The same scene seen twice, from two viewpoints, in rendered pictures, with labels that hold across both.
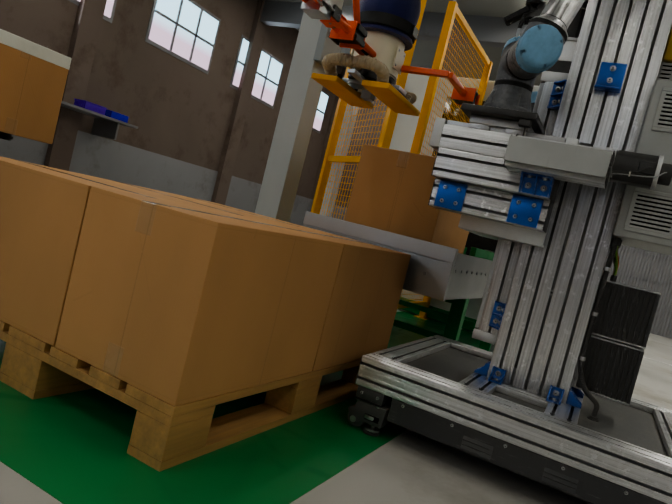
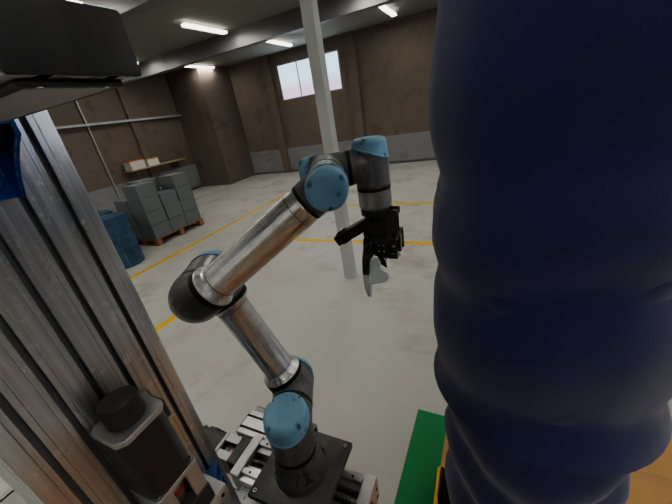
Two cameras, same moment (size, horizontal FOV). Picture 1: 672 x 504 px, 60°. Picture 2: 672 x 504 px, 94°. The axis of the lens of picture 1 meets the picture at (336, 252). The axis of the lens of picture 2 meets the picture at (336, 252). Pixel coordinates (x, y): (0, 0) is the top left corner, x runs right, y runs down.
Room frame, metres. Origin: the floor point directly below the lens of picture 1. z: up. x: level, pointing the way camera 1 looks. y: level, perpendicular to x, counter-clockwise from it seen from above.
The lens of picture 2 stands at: (2.37, -0.18, 1.94)
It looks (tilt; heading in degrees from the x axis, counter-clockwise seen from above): 24 degrees down; 183
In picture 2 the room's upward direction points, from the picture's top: 10 degrees counter-clockwise
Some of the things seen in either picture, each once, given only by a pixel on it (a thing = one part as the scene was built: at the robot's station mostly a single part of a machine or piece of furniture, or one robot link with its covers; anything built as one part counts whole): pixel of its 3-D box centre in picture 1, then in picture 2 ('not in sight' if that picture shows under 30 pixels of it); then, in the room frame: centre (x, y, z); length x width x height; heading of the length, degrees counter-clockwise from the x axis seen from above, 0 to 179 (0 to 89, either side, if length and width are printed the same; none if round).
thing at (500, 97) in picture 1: (509, 101); (298, 455); (1.81, -0.40, 1.09); 0.15 x 0.15 x 0.10
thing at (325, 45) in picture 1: (330, 41); not in sight; (3.49, 0.33, 1.62); 0.20 x 0.05 x 0.30; 153
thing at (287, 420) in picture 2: (520, 63); (289, 425); (1.80, -0.40, 1.20); 0.13 x 0.12 x 0.14; 1
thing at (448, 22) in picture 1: (435, 180); not in sight; (4.19, -0.57, 1.05); 1.17 x 0.10 x 2.10; 153
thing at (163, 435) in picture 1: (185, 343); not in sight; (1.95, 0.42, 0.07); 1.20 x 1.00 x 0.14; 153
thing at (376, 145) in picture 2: not in sight; (369, 163); (1.67, -0.11, 1.82); 0.09 x 0.08 x 0.11; 91
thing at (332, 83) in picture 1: (345, 87); not in sight; (2.12, 0.11, 1.08); 0.34 x 0.10 x 0.05; 155
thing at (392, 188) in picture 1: (415, 207); not in sight; (2.70, -0.31, 0.75); 0.60 x 0.40 x 0.40; 155
